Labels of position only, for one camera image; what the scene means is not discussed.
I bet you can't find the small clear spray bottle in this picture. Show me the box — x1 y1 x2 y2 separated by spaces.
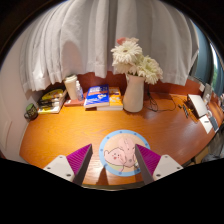
75 80 85 102

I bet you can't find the blue-covered book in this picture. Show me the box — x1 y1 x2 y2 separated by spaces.
83 84 111 110

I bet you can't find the grey laptop computer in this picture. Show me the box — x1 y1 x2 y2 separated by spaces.
187 93 210 118

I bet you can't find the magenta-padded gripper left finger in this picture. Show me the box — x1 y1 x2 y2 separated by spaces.
43 143 94 186

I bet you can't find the glass window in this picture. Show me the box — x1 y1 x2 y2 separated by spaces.
194 24 224 98

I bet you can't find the white flower bouquet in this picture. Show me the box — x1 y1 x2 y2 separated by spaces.
110 36 164 86

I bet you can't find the round blue-rimmed mouse pad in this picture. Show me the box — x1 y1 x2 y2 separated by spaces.
98 129 152 177

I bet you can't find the white paper sheet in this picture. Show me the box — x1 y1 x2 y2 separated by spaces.
199 114 214 135

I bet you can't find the flat red notebook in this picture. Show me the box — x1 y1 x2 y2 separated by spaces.
63 97 86 107

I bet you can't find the dark mug with green inside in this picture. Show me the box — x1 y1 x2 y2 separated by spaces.
23 102 39 122

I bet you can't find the pink computer mouse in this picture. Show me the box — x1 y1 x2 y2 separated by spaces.
120 137 138 169

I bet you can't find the yellow-spined thick book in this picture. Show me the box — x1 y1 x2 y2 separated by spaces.
37 104 66 115

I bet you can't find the white pleated curtain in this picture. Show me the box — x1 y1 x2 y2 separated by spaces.
19 0 200 93

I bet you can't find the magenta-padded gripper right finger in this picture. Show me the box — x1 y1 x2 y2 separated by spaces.
134 143 184 186

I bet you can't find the black cable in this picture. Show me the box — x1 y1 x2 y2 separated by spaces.
143 84 178 113

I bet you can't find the white ceramic vase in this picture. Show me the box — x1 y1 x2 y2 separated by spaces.
122 73 146 114

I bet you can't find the orange-covered book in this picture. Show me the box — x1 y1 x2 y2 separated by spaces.
96 86 124 112

